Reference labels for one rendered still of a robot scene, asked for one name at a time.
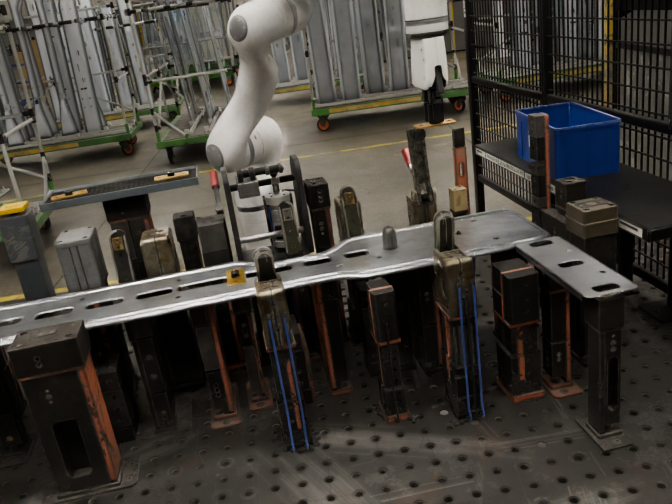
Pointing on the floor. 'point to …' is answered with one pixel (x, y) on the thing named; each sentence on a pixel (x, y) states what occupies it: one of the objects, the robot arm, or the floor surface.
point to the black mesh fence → (661, 312)
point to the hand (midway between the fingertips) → (433, 111)
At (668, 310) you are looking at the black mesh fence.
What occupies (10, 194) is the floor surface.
